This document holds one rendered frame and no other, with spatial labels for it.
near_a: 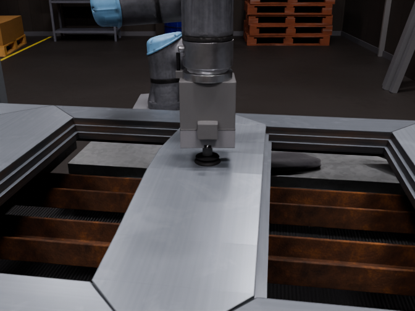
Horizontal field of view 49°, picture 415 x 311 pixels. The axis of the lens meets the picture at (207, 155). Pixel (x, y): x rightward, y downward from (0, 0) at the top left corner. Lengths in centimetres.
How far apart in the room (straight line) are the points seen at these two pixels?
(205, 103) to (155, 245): 23
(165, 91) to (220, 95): 79
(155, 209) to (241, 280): 17
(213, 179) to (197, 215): 9
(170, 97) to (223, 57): 81
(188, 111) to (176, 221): 17
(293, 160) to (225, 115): 58
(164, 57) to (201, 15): 80
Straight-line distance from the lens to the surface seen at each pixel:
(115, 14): 76
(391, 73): 505
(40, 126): 106
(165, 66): 144
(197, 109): 68
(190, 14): 65
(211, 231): 58
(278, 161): 121
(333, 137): 101
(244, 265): 54
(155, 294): 51
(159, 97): 146
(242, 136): 90
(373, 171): 129
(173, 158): 75
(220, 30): 65
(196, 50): 65
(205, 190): 66
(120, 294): 51
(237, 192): 65
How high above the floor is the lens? 119
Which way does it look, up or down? 23 degrees down
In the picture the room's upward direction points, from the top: straight up
